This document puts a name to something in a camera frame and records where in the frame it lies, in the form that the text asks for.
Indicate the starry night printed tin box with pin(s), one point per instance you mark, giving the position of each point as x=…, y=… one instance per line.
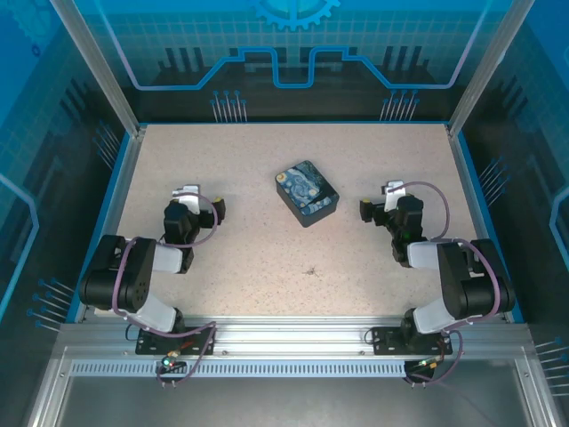
x=306, y=191

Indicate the black base plate right arm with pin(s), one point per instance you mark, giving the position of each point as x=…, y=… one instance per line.
x=387, y=340

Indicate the black base plate left arm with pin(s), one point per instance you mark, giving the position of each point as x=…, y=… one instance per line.
x=200, y=340

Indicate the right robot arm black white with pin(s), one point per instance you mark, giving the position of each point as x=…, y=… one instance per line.
x=462, y=284

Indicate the small circuit board green LED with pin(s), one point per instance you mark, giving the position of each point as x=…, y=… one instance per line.
x=429, y=364
x=171, y=362

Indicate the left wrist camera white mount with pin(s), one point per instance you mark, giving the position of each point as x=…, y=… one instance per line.
x=186, y=192

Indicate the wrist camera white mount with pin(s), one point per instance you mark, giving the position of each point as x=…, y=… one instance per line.
x=186, y=192
x=395, y=187

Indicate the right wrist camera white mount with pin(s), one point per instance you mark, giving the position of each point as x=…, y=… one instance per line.
x=395, y=187

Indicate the aluminium side rail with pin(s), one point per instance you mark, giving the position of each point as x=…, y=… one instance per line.
x=114, y=213
x=469, y=178

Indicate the aluminium extrusion rail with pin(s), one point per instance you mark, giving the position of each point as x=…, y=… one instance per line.
x=289, y=338

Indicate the aluminium frame post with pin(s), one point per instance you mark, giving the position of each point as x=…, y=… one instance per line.
x=478, y=75
x=107, y=75

